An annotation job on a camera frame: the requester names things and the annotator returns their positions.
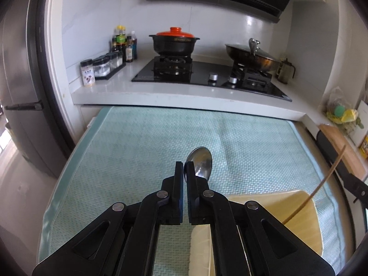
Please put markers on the metal spoon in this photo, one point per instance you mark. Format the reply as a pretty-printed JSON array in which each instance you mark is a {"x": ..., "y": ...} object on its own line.
[{"x": 201, "y": 161}]

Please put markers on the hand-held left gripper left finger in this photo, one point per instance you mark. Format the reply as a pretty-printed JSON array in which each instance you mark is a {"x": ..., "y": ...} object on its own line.
[{"x": 180, "y": 178}]

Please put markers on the glass wok lid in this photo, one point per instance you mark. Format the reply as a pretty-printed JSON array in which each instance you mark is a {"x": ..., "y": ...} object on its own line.
[{"x": 253, "y": 50}]

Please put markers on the pale green woven mat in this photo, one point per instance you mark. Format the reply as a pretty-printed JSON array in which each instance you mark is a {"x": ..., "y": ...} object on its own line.
[{"x": 143, "y": 149}]

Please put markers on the dark soy sauce bottle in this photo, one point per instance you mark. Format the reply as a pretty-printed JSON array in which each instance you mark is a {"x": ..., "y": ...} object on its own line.
[{"x": 116, "y": 47}]

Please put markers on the orange pot lid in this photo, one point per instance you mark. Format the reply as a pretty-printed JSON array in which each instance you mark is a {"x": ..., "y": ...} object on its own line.
[{"x": 175, "y": 32}]

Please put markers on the wooden chopstick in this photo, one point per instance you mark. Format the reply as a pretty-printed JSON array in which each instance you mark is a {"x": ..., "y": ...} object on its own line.
[{"x": 322, "y": 181}]

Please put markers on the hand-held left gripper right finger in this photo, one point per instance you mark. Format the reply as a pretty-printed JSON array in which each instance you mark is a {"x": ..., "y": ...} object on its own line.
[{"x": 188, "y": 178}]

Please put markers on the cream ribbed utensil holder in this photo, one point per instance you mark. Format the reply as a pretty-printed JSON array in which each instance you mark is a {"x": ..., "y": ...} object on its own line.
[{"x": 302, "y": 221}]

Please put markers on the small brown label bottle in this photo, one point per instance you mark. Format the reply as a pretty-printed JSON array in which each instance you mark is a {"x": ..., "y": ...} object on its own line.
[{"x": 129, "y": 51}]

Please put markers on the grey refrigerator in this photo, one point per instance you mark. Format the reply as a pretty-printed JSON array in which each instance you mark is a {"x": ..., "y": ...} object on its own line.
[{"x": 23, "y": 77}]

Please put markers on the black clay pot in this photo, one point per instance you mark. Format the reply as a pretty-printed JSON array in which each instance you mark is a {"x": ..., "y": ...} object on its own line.
[{"x": 172, "y": 46}]

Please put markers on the black gas cooktop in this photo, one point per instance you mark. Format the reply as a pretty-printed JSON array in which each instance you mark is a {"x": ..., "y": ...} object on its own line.
[{"x": 198, "y": 76}]

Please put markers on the yellow cap green label bottle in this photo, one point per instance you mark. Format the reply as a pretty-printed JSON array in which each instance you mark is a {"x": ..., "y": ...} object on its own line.
[{"x": 121, "y": 36}]

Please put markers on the clear plastic bag of packets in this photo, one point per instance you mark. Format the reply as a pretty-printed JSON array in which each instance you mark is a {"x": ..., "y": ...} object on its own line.
[{"x": 343, "y": 112}]

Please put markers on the yellow box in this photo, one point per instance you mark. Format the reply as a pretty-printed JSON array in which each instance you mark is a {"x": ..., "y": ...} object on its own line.
[{"x": 364, "y": 148}]

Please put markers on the silver stove knob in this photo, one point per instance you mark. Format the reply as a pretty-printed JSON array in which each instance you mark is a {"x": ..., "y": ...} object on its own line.
[
  {"x": 233, "y": 80},
  {"x": 213, "y": 76}
]

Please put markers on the dark metal wok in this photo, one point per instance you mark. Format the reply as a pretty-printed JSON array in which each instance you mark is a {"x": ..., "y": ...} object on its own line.
[{"x": 253, "y": 62}]

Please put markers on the white cap dark bottle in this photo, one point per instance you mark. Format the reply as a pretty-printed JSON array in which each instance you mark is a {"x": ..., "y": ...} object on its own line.
[{"x": 134, "y": 46}]

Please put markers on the white label spice jar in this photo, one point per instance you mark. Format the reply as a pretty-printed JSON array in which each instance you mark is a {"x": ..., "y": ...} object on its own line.
[{"x": 87, "y": 74}]

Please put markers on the white card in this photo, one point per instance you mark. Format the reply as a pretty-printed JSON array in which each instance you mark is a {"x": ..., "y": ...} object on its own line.
[{"x": 363, "y": 115}]

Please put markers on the wooden cutting board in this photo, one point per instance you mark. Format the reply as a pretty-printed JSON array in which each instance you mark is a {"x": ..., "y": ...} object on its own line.
[{"x": 349, "y": 152}]

